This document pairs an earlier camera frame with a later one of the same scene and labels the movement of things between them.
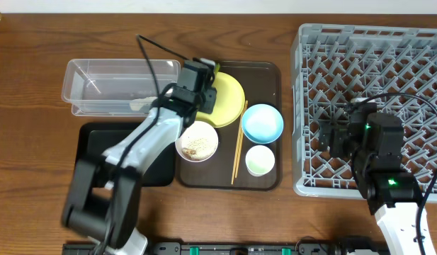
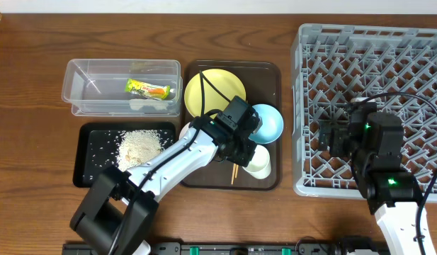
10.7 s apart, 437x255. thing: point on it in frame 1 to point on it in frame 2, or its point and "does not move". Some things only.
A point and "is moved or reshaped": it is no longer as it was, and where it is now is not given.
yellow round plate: x=230 y=101 does not move
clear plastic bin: x=105 y=87 does not move
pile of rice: x=199 y=149 is moved or reshaped
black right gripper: x=331 y=138 does not move
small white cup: x=259 y=160 does not move
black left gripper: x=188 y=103 to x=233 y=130
